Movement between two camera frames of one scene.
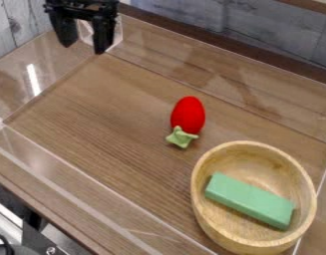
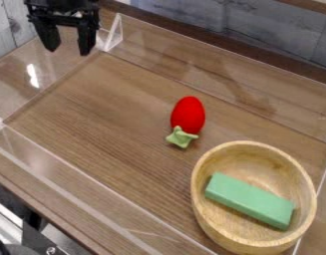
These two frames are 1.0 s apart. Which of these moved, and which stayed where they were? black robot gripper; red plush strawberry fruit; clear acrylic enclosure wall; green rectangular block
Moved: black robot gripper
Stayed: clear acrylic enclosure wall; red plush strawberry fruit; green rectangular block
